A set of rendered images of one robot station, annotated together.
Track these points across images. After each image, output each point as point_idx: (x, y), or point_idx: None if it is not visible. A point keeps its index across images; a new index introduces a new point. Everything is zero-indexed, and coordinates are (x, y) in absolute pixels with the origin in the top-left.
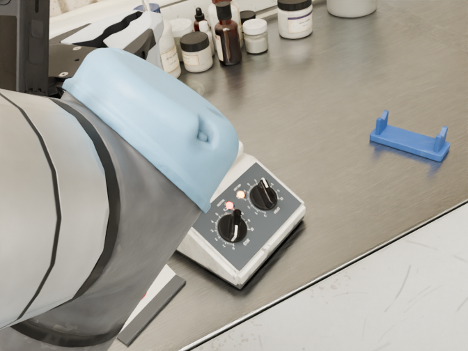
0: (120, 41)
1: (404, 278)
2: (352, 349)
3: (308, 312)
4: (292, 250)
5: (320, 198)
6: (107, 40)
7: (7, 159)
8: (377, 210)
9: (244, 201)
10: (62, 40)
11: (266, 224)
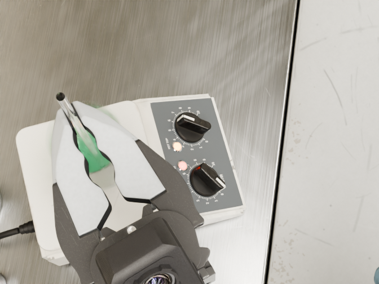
0: (144, 182)
1: (331, 85)
2: (356, 173)
3: (304, 177)
4: (236, 140)
5: (197, 70)
6: (126, 191)
7: None
8: (252, 39)
9: (184, 148)
10: (78, 233)
11: (215, 147)
